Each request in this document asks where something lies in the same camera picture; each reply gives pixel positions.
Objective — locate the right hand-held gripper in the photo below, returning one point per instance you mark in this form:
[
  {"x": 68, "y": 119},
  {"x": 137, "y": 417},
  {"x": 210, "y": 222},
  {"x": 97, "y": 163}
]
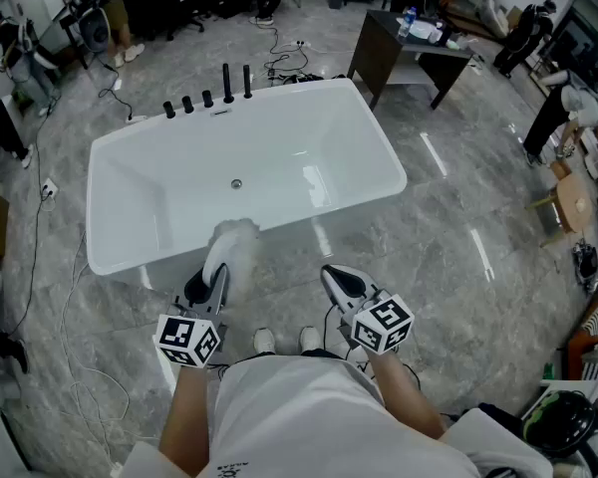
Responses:
[{"x": 381, "y": 324}]

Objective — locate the black and green helmet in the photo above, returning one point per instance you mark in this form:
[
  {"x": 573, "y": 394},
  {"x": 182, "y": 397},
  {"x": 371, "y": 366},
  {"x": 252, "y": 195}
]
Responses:
[{"x": 558, "y": 418}]

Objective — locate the white bathtub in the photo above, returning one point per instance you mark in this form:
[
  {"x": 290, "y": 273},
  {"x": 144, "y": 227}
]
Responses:
[{"x": 279, "y": 137}]

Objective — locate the orange chair with striped cushion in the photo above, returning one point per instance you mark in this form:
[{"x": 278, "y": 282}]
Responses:
[{"x": 593, "y": 336}]

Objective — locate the person's right white shoe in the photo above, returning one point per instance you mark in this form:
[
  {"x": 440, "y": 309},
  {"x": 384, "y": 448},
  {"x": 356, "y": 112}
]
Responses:
[{"x": 309, "y": 339}]

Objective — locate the grey overflow slot plate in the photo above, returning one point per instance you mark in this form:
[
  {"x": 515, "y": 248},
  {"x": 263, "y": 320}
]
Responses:
[{"x": 221, "y": 113}]

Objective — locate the black arched faucet spout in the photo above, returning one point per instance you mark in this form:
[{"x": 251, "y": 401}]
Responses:
[{"x": 227, "y": 82}]

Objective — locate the white floor socket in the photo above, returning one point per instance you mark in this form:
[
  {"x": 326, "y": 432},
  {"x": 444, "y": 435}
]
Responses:
[{"x": 50, "y": 188}]

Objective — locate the light wooden stool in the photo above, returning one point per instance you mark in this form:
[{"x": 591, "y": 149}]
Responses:
[{"x": 573, "y": 202}]

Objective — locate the round metal drain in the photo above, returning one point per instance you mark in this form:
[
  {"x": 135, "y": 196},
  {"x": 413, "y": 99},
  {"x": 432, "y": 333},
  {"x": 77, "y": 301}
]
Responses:
[{"x": 236, "y": 183}]

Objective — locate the white fluffy cleaning mitt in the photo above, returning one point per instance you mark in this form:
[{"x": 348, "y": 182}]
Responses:
[{"x": 231, "y": 239}]

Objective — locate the person's right forearm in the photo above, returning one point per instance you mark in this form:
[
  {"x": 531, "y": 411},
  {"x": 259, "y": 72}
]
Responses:
[{"x": 403, "y": 396}]

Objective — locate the clear water bottle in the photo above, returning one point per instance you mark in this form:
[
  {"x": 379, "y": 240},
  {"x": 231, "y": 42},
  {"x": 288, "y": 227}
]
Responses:
[{"x": 405, "y": 22}]

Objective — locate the black round faucet knob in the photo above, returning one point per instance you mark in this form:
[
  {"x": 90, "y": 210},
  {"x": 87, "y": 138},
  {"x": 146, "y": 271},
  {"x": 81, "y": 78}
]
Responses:
[
  {"x": 169, "y": 109},
  {"x": 187, "y": 103},
  {"x": 208, "y": 98}
]

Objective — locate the dark brown table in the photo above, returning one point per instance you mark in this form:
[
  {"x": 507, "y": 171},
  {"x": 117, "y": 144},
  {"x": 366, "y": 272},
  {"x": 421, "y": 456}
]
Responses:
[{"x": 379, "y": 53}]

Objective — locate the white round basin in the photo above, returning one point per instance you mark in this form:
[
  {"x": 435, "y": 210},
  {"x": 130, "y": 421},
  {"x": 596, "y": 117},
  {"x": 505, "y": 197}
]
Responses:
[{"x": 423, "y": 29}]

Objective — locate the black hand shower rod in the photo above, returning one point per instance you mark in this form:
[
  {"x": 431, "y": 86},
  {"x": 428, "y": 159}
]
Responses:
[{"x": 247, "y": 81}]

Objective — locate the cream sofa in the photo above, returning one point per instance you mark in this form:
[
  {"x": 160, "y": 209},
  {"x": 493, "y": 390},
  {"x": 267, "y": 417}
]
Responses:
[{"x": 496, "y": 10}]

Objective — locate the white power strip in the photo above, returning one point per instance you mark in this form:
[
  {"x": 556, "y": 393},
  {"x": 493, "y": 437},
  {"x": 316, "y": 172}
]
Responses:
[{"x": 135, "y": 119}]

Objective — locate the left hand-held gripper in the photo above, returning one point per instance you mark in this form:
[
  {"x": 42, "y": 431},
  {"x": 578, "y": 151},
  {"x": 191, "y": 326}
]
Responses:
[{"x": 187, "y": 339}]

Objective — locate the person's left forearm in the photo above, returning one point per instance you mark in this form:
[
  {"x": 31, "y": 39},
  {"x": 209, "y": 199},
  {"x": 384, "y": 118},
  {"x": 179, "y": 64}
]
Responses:
[{"x": 189, "y": 406}]

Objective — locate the person's black trousers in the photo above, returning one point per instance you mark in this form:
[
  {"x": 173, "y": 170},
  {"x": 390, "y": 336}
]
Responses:
[{"x": 319, "y": 353}]

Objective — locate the person's white shirt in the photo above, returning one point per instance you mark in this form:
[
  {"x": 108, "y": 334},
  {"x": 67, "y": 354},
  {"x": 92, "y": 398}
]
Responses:
[{"x": 329, "y": 416}]

